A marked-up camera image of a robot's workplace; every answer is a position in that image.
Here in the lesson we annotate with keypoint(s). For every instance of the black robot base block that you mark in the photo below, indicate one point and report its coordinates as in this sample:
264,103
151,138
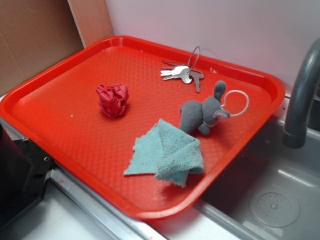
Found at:
24,172

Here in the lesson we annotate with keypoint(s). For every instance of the gray plush animal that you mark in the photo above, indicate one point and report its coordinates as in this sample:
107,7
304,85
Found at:
203,116

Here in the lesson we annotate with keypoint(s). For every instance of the light blue folded cloth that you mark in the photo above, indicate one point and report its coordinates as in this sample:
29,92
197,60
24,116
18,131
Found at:
168,153

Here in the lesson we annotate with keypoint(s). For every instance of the silver key bunch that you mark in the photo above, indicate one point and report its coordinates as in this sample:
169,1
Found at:
184,71

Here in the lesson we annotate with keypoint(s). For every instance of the crumpled red paper ball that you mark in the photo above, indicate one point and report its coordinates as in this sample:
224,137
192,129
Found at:
113,99

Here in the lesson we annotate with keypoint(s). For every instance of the gray plastic sink basin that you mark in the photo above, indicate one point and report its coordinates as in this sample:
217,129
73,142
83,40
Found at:
268,192

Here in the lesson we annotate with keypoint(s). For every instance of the gray sink faucet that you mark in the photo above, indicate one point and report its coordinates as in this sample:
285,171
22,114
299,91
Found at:
304,106

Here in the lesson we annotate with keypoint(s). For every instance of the brown cardboard panel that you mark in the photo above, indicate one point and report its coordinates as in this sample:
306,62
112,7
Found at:
37,34

